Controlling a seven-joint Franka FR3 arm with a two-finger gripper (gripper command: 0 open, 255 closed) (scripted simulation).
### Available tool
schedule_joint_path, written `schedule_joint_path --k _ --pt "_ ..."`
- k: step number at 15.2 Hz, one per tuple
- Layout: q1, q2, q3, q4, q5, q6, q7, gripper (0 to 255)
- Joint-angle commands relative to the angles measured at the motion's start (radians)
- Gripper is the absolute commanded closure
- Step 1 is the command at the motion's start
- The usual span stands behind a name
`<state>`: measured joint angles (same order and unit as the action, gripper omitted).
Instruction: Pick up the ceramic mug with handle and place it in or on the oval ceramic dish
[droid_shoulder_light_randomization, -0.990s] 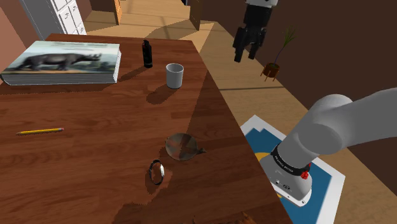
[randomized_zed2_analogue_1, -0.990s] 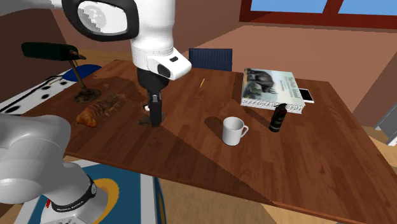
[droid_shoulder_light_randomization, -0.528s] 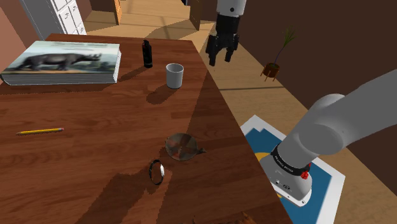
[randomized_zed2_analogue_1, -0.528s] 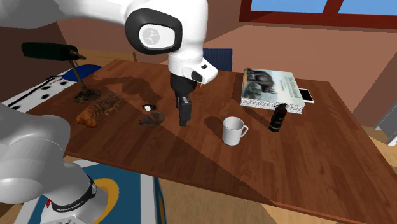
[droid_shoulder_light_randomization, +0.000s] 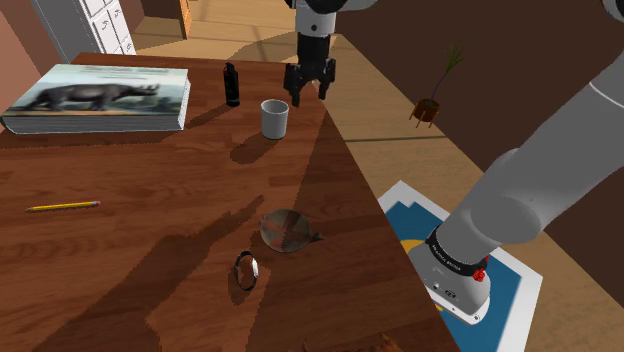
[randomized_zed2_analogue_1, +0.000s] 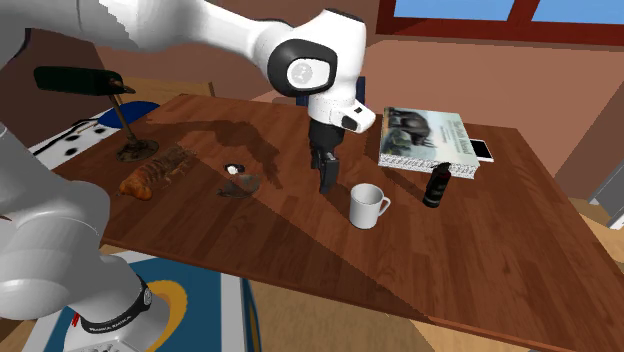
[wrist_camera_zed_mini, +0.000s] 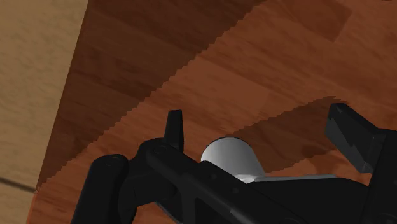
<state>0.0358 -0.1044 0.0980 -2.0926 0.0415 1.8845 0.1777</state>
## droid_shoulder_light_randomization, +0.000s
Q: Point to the potted plant on wooden stand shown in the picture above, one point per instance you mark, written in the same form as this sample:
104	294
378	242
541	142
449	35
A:
427	109

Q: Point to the black rimmed round lens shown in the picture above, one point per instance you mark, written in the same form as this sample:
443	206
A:
246	270

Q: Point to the yellow pencil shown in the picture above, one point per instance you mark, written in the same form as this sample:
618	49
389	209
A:
63	206

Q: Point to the thick book with rhinoceros cover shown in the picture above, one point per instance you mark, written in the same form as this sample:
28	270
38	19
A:
97	95

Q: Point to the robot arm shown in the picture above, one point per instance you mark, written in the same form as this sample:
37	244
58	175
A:
546	185

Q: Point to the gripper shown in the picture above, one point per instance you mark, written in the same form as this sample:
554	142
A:
312	51

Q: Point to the white cup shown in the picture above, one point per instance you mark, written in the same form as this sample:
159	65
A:
274	122

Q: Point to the white panelled cabinet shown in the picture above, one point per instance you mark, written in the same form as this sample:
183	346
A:
97	24

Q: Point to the brown wooden table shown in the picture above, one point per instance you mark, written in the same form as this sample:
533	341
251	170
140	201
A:
146	170

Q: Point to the brown wooden cabinet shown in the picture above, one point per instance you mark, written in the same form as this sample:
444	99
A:
168	12

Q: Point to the black spray bottle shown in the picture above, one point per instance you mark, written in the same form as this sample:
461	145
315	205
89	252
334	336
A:
231	85

